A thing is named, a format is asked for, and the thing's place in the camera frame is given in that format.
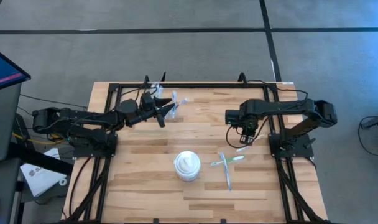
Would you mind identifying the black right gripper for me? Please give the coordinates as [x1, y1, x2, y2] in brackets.
[238, 119, 259, 146]

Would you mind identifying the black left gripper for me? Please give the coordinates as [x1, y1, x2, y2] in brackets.
[126, 97, 176, 128]

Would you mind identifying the orange white toothbrush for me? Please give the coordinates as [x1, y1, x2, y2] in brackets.
[236, 133, 267, 152]

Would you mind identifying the clear acrylic organizer box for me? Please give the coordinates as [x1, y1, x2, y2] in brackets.
[143, 85, 178, 121]

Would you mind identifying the white Lysol wipes canister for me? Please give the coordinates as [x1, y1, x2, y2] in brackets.
[173, 150, 201, 183]

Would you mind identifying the grey stand foot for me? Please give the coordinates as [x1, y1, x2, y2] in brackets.
[361, 111, 378, 131]

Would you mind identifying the black desk beam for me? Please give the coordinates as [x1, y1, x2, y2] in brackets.
[7, 141, 74, 175]

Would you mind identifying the white paper booklet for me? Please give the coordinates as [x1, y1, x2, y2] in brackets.
[19, 147, 68, 198]

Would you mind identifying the grey monitor cart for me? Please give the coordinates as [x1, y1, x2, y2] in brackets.
[0, 81, 22, 163]

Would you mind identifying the monitor with blue screen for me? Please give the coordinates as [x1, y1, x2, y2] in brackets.
[0, 45, 32, 93]

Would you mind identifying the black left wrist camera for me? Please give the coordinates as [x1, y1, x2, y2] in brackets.
[140, 91, 155, 109]

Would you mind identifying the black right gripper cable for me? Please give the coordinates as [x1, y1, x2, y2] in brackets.
[225, 116, 270, 149]

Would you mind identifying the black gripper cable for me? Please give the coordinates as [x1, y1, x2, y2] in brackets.
[225, 116, 270, 149]
[114, 80, 160, 103]

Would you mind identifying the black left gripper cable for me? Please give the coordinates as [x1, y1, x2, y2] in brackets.
[114, 80, 160, 103]

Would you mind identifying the black aluminium table frame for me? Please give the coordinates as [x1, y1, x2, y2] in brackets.
[62, 81, 331, 224]

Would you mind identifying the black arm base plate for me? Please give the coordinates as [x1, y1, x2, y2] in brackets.
[267, 133, 315, 159]
[71, 133, 119, 159]

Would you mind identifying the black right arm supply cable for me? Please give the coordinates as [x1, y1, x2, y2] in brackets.
[246, 78, 309, 103]

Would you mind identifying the black floor cable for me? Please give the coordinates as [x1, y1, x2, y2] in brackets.
[357, 115, 378, 159]

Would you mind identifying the yellow cable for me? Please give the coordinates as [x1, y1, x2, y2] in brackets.
[11, 132, 67, 146]

